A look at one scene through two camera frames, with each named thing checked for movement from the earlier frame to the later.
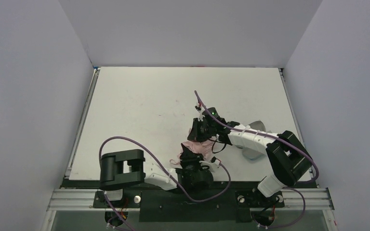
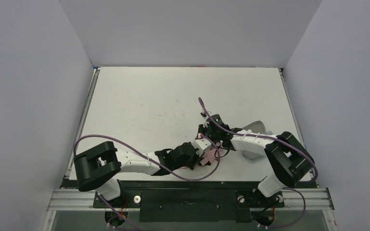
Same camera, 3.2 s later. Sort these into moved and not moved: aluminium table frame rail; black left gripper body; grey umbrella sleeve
Moved: black left gripper body
Not moved: aluminium table frame rail; grey umbrella sleeve
